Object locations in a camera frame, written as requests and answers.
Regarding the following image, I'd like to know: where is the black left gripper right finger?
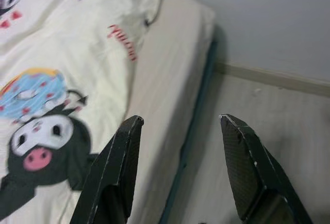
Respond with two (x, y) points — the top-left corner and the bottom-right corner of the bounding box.
(218, 114), (313, 224)

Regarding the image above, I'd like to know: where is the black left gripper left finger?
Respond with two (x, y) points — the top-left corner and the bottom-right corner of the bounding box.
(69, 115), (144, 224)

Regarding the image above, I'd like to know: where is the beige skirting board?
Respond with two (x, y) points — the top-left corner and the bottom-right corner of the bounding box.
(215, 62), (330, 97)

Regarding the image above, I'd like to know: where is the dark teal bed base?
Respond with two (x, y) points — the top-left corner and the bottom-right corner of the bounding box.
(159, 27), (226, 224)

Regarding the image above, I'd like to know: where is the cream cartoon print blanket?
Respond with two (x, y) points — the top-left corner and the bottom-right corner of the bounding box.
(0, 0), (166, 224)

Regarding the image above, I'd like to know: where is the beige sheeted mattress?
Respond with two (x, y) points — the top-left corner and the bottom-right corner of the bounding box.
(121, 0), (217, 224)

